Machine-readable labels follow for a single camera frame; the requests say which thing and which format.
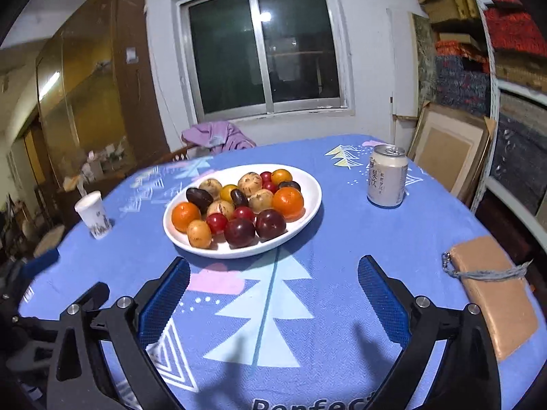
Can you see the round wooden stool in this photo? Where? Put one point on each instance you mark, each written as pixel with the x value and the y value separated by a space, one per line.
pixel 49 239

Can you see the blue printed tablecloth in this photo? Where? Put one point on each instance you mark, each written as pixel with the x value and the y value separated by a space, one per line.
pixel 342 243

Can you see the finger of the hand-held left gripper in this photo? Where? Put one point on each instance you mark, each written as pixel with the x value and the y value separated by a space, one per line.
pixel 95 294
pixel 40 260

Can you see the wooden glass-door cabinet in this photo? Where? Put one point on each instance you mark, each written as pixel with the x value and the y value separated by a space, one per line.
pixel 94 77

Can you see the white printed paper cup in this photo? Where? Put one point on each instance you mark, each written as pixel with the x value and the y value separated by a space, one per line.
pixel 94 215

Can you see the tan speckled pear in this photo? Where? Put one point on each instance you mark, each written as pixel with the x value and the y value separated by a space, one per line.
pixel 220 209
pixel 250 183
pixel 260 200

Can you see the white shelf rack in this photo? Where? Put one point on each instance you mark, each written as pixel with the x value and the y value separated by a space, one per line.
pixel 495 106

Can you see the large pale yellow pear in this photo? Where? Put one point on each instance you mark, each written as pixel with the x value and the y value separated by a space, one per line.
pixel 210 186

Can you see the purple cloth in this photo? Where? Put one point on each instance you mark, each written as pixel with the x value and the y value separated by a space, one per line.
pixel 218 134

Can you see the orange speckled pear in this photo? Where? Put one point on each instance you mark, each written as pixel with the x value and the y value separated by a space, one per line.
pixel 199 234

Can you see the stack of tan cardboard boxes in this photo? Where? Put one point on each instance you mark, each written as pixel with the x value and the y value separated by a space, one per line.
pixel 444 2

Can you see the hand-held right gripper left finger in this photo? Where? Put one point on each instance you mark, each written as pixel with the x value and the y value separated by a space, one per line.
pixel 164 303

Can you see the cardboard box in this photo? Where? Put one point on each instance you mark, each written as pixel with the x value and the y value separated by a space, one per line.
pixel 448 153

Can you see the dark brown wooden chest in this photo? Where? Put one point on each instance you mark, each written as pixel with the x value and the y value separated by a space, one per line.
pixel 508 230

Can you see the white paper label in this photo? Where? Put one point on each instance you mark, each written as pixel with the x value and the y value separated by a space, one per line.
pixel 132 54

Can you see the stack of patterned textiles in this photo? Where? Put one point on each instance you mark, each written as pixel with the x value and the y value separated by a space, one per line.
pixel 461 77

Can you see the white beverage can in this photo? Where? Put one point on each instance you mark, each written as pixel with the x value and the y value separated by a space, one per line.
pixel 386 177

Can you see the orange mandarin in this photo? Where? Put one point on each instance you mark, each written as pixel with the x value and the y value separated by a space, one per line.
pixel 288 203
pixel 186 217

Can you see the cluster of small jars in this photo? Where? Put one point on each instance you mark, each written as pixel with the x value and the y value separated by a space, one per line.
pixel 102 158

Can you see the yellow tomato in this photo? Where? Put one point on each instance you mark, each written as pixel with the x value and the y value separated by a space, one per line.
pixel 228 191
pixel 281 176

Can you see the white oval plate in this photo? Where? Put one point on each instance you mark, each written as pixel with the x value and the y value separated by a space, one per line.
pixel 310 192

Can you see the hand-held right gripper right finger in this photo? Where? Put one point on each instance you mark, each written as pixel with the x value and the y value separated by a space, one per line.
pixel 384 303

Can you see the mottled green panel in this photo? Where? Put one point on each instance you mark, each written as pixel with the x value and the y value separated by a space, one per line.
pixel 423 64

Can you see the dark purple plum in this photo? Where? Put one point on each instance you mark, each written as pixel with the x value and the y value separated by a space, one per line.
pixel 271 224
pixel 239 232

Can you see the wooden chair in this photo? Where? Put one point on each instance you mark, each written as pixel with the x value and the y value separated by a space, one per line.
pixel 179 153

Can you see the sliding glass window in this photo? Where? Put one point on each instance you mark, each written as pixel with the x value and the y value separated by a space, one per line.
pixel 265 42

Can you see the red tomato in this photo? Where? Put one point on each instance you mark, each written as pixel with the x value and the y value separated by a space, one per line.
pixel 266 176
pixel 216 222
pixel 269 186
pixel 244 212

